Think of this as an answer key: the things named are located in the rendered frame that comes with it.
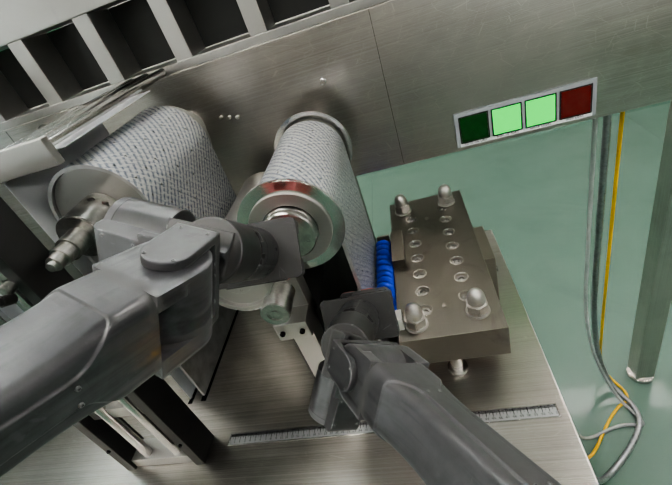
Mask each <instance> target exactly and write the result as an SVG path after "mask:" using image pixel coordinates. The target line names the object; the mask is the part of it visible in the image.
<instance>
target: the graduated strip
mask: <svg viewBox="0 0 672 485"><path fill-rule="evenodd" d="M472 412H473V413H474V414H476V415H477V416H478V417H479V418H480V419H482V420H483V421H484V422H485V423H498V422H509V421H521V420H532V419H544V418H555V417H561V415H560V413H559V410H558V408H557V405H556V403H548V404H538V405H527V406H517V407H506V408H496V409H486V410H475V411H472ZM372 433H374V431H373V430H372V429H371V427H370V426H369V425H368V424H367V422H366V421H360V424H359V427H358V429H357V430H349V431H333V432H328V431H327V430H326V428H325V426H324V425H318V426H307V427H297V428H286V429H276V430H265V431H255V432H244V433H234V434H231V435H230V439H229V442H228V446H236V445H247V444H258V443H270V442H281V441H293V440H304V439H315V438H327V437H338V436H350V435H361V434H372Z"/></svg>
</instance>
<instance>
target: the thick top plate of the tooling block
mask: <svg viewBox="0 0 672 485"><path fill-rule="evenodd" d="M452 194H453V198H454V199H455V203H454V204H453V205H451V206H449V207H440V206H439V205H438V201H439V200H438V195H434V196H430V197H425V198H421V199H416V200H412V201H408V203H409V207H410V208H411V213H410V214H408V215H406V216H397V215H396V214H395V211H396V210H395V204H393V205H390V219H391V232H393V231H398V230H402V234H403V239H404V248H405V257H406V266H405V267H400V268H394V277H395V291H396V306H397V310H400V309H401V310H402V314H403V317H404V321H405V315H404V314H405V313H404V310H405V307H406V305H407V304H409V303H416V304H418V305H419V306H420V307H421V309H422V310H423V311H424V315H425V317H426V318H427V320H428V328H427V329H426V330H425V331H424V332H422V333H420V334H412V333H410V332H408V331H407V330H406V328H405V330H400V332H399V344H400V345H403V346H407V347H409V348H411V349H412V350H413V351H415V352H416V353H417V354H419V355H420V356H421V357H422V358H424V359H425V360H426V361H428V362H429V363H436V362H444V361H452V360H461V359H469V358H477V357H485V356H493V355H501V354H509V353H511V345H510V334H509V326H508V324H507V321H506V318H505V315H504V312H503V310H502V307H501V304H500V301H499V299H498V296H497V293H496V290H495V287H494V285H493V282H492V279H491V276H490V274H489V271H488V268H487V265H486V262H485V260H484V257H483V254H482V251H481V248H480V246H479V243H478V240H477V237H476V235H475V232H474V229H473V226H472V223H471V221H470V218H469V215H468V212H467V210H466V207H465V204H464V201H463V198H462V196H461V193H460V190H457V191H453V192H452ZM471 288H479V289H481V290H482V291H483V292H484V294H485V296H486V299H487V302H488V305H489V306H490V310H491V312H490V314H489V316H488V317H486V318H484V319H481V320H475V319H472V318H470V317H468V316H467V314H466V312H465V308H466V298H467V292H468V291H469V290H470V289H471Z"/></svg>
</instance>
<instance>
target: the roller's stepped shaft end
mask: <svg viewBox="0 0 672 485"><path fill-rule="evenodd" d="M92 245H93V238H92V236H91V235H90V234H89V233H88V232H87V231H86V230H84V229H81V228H77V227H74V228H71V229H69V230H68V231H67V232H66V233H65V234H64V235H63V236H62V237H61V238H60V239H59V240H58V241H57V242H56V243H55V247H54V248H53V249H52V250H51V251H50V253H49V257H48V258H47V259H46V260H45V264H46V265H45V268H46V269H47V270H48V271H51V272H55V271H61V270H62V269H63V268H64V267H65V266H69V265H70V264H71V263H72V262H73V261H74V260H78V259H80V258H81V257H82V256H83V254H84V253H85V252H86V251H87V250H88V249H89V248H90V247H91V246H92Z"/></svg>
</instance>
